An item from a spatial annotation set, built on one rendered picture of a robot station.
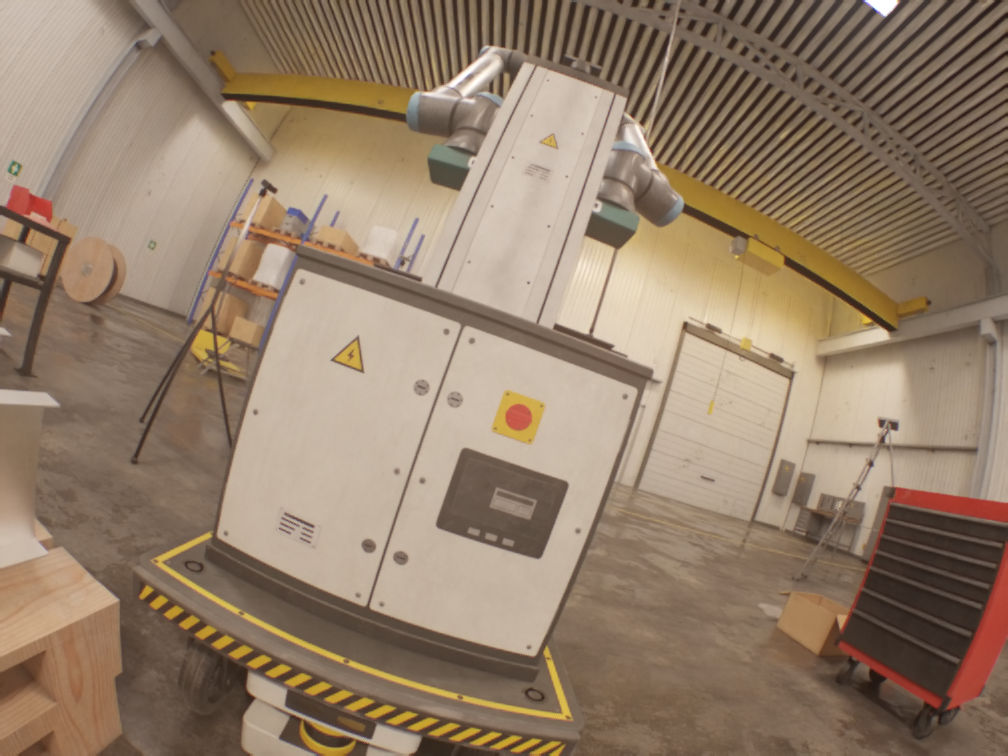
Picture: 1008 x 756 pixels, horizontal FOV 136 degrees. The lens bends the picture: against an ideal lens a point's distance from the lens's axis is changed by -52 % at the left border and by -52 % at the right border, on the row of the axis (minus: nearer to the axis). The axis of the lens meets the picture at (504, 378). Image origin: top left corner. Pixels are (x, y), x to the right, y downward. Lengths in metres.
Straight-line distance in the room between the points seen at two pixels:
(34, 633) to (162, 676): 0.42
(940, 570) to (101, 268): 8.66
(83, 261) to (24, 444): 7.01
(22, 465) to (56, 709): 0.32
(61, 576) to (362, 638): 0.46
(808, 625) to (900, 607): 0.79
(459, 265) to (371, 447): 0.59
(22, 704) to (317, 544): 0.52
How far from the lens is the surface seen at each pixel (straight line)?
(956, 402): 11.73
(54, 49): 10.99
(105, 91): 11.38
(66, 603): 0.66
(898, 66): 9.60
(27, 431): 0.69
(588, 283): 11.73
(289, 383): 0.63
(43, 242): 8.18
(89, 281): 7.54
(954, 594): 2.01
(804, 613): 2.76
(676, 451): 12.00
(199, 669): 0.80
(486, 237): 1.08
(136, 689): 0.95
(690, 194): 9.38
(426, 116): 1.48
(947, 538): 2.06
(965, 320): 11.60
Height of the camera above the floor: 0.71
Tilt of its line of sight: 5 degrees up
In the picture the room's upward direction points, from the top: 19 degrees clockwise
